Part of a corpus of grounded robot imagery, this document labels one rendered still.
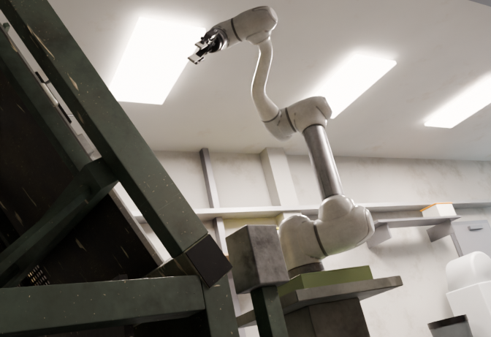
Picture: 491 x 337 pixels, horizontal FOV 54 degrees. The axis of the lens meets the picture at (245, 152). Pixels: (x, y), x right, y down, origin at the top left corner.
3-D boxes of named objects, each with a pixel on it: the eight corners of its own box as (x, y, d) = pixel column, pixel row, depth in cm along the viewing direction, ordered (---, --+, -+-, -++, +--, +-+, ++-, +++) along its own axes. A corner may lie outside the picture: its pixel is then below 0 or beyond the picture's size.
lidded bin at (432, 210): (441, 222, 799) (436, 210, 809) (457, 215, 774) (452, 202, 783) (424, 224, 779) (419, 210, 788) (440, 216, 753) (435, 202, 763)
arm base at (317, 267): (305, 289, 210) (302, 276, 212) (339, 273, 194) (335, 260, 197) (272, 293, 200) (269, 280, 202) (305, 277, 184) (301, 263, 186)
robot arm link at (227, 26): (199, 31, 194) (229, 18, 190) (210, 25, 208) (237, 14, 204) (211, 56, 197) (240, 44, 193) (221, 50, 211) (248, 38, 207)
